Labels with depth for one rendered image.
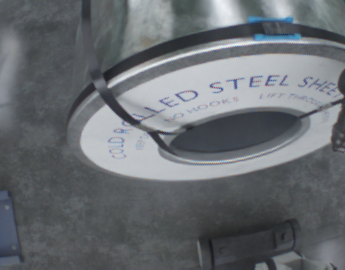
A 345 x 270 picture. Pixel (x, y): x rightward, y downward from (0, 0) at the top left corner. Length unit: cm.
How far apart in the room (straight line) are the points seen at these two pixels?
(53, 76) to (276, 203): 176
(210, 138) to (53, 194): 107
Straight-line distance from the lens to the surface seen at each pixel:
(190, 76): 70
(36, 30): 272
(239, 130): 144
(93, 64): 73
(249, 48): 64
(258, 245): 172
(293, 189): 202
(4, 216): 215
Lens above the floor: 184
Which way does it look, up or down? 66 degrees down
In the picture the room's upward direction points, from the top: 1 degrees clockwise
